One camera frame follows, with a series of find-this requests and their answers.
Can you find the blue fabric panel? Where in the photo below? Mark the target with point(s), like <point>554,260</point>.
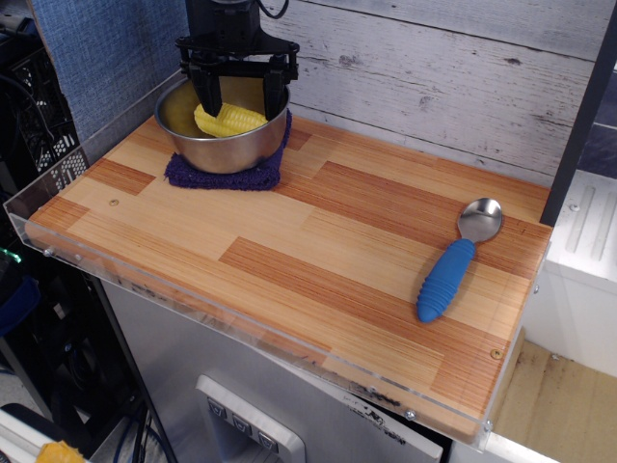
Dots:
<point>109,54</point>

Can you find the purple knitted cloth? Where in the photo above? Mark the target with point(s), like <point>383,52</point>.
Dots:
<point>263,177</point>

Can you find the yellow toy corn cob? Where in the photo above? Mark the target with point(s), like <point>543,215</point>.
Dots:
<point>232,120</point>

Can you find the blue handled metal spoon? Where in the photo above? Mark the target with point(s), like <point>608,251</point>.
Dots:
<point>479,222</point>

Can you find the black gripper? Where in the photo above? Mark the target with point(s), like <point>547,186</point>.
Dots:
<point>226,39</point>

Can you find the clear acrylic table guard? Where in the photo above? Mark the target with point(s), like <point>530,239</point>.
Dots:
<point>322,272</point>

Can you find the stainless steel dispenser cabinet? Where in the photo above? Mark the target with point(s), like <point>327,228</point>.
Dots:
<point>172,352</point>

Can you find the stainless steel bowl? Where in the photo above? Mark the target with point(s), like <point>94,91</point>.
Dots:
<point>174,112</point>

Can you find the white plastic block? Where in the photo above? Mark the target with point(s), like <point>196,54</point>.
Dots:
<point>572,309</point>

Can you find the black vertical post right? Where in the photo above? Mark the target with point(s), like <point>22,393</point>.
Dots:
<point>586,114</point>

